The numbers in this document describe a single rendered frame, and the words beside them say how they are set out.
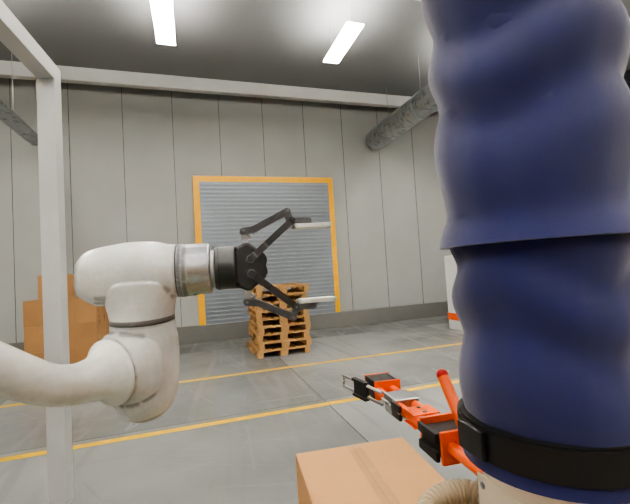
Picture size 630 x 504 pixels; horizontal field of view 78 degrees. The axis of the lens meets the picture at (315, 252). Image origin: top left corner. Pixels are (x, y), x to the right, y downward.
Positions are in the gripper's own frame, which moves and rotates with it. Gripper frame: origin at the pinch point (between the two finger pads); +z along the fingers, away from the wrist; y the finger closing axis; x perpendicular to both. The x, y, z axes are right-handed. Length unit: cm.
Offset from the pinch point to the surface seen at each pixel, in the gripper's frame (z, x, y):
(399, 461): 33, -50, 65
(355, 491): 14, -39, 65
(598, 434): 18.2, 36.2, 19.8
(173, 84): -119, -843, -439
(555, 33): 17.0, 36.5, -22.0
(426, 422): 18.9, -2.3, 32.9
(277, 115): 128, -923, -405
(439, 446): 17.7, 4.3, 34.6
